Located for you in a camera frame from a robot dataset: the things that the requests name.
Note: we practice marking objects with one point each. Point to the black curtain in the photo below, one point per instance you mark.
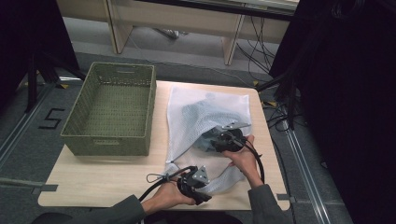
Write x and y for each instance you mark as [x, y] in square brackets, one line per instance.
[28, 37]
[342, 109]

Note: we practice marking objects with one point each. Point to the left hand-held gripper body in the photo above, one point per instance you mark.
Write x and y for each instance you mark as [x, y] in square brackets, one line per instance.
[188, 185]

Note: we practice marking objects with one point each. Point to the person's right hand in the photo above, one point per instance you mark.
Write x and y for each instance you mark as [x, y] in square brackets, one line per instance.
[246, 161]

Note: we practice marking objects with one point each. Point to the light blue denim garment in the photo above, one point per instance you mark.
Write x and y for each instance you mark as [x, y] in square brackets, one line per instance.
[199, 116]

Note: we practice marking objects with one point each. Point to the grey power strip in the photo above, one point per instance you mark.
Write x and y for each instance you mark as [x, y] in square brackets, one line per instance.
[170, 33]

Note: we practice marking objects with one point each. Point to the white mesh laundry bag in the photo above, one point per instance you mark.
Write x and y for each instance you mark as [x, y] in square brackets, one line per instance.
[183, 102]

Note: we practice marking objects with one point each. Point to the person's left hand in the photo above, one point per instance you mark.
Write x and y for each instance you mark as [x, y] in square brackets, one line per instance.
[166, 196]

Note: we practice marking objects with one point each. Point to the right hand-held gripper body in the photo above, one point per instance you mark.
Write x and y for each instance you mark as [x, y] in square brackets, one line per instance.
[232, 141]

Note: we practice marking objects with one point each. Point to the black tripod stand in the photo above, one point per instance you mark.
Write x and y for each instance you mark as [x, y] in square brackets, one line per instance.
[32, 81]
[291, 102]

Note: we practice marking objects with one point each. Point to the green woven storage basket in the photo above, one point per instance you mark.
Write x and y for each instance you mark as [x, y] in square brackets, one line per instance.
[120, 109]

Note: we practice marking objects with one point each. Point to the grey floor tape strip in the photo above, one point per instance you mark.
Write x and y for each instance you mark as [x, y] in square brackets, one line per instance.
[43, 188]

